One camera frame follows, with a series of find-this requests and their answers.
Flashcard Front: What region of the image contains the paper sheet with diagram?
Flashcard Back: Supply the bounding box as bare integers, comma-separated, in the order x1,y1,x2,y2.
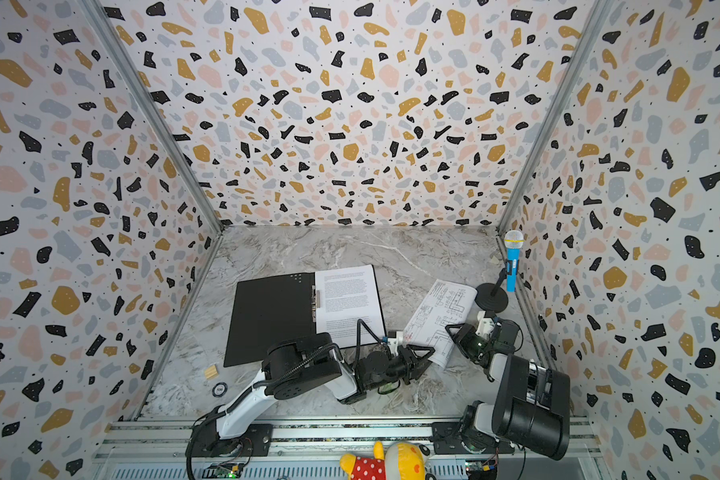
403,280,477,368

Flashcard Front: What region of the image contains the black microphone stand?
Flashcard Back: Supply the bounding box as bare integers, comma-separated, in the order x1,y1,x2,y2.
475,269,509,313

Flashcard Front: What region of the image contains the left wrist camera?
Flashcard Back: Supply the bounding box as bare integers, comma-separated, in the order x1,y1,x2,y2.
386,331,405,355

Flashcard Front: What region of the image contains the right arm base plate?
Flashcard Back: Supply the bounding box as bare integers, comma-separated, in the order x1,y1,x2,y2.
431,421,515,455

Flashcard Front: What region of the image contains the blue toy microphone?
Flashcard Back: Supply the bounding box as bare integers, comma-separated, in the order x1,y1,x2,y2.
504,230,524,293

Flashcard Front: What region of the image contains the small wooden block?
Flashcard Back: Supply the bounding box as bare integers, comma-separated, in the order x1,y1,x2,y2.
204,365,219,380

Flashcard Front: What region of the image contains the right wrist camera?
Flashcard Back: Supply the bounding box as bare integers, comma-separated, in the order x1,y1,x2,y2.
476,310,496,341

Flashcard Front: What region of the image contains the metal binder clip mechanism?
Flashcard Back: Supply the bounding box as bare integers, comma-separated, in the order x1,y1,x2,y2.
311,285,321,324

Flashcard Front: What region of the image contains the black corrugated cable conduit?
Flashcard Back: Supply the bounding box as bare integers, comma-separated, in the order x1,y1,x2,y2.
184,317,394,480

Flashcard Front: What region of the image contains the text paper sheet back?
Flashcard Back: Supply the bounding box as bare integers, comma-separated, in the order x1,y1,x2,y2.
314,265,387,349

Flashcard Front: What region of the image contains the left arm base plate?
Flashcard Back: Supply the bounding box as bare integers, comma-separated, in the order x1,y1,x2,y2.
185,423,273,458

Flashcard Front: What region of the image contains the aluminium mounting rail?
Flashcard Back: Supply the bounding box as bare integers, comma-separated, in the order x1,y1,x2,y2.
91,416,610,479

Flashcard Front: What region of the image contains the yellow red plush toy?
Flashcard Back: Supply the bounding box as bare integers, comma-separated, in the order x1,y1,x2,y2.
339,441,432,480

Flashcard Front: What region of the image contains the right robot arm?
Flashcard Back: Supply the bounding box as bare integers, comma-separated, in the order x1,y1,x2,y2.
445,318,570,460

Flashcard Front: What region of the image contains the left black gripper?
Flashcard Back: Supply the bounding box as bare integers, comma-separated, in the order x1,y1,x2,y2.
365,346,433,394

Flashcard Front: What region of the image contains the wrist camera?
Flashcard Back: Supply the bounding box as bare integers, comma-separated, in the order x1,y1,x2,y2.
386,331,405,355
476,310,496,341

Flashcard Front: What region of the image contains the orange black binder folder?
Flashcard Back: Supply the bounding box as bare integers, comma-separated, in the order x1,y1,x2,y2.
223,272,379,367

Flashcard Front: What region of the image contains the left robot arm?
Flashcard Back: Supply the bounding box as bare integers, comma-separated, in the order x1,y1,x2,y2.
185,333,435,460

